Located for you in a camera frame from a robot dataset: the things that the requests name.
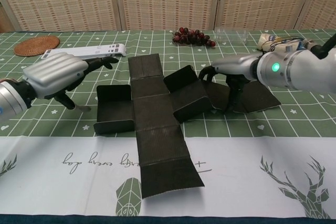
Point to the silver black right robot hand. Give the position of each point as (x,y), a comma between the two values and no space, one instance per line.
(236,65)

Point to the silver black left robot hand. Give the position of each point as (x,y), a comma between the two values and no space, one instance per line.
(52,72)

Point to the black cardboard box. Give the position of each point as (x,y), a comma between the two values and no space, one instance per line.
(155,108)

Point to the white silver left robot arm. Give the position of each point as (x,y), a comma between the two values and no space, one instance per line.
(10,100)

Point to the clear plastic cup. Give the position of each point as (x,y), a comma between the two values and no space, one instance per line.
(231,36)

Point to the round woven rattan coaster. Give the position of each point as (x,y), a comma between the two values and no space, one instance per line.
(36,47)

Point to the bunch of red grapes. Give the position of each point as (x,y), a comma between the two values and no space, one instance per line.
(191,37)

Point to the white folding laptop stand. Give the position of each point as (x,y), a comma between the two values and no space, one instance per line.
(105,49)

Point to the green checked deer tablecloth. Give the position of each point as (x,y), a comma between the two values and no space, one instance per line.
(236,150)

